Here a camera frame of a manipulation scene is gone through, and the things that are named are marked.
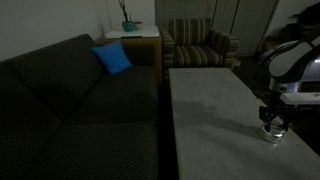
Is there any small white pot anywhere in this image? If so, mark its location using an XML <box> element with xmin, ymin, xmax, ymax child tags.
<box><xmin>134</xmin><ymin>21</ymin><xmax>143</xmax><ymax>30</ymax></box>

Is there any teal vase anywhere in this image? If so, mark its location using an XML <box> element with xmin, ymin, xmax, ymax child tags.
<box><xmin>122</xmin><ymin>21</ymin><xmax>135</xmax><ymax>32</ymax></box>

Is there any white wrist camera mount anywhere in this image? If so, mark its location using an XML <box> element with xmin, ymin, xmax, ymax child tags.
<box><xmin>280</xmin><ymin>92</ymin><xmax>320</xmax><ymax>105</ymax></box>

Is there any blue cushion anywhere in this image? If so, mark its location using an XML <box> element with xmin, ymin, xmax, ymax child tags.
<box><xmin>92</xmin><ymin>41</ymin><xmax>132</xmax><ymax>74</ymax></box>

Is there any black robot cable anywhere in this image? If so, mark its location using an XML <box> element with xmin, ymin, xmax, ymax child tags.
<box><xmin>251</xmin><ymin>44</ymin><xmax>288</xmax><ymax>98</ymax></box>

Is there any striped armchair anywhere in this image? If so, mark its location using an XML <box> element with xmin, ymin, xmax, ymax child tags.
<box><xmin>160</xmin><ymin>18</ymin><xmax>239</xmax><ymax>71</ymax></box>

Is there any wooden side table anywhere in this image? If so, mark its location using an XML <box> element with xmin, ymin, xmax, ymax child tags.
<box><xmin>104</xmin><ymin>26</ymin><xmax>162</xmax><ymax>86</ymax></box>

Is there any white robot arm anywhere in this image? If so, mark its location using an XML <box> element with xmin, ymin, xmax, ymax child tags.
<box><xmin>259</xmin><ymin>26</ymin><xmax>320</xmax><ymax>133</ymax></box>

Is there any dark grey sofa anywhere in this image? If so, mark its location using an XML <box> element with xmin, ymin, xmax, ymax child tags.
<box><xmin>0</xmin><ymin>34</ymin><xmax>158</xmax><ymax>180</ymax></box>

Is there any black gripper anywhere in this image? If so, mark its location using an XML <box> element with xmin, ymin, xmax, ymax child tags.
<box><xmin>259</xmin><ymin>91</ymin><xmax>292</xmax><ymax>131</ymax></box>

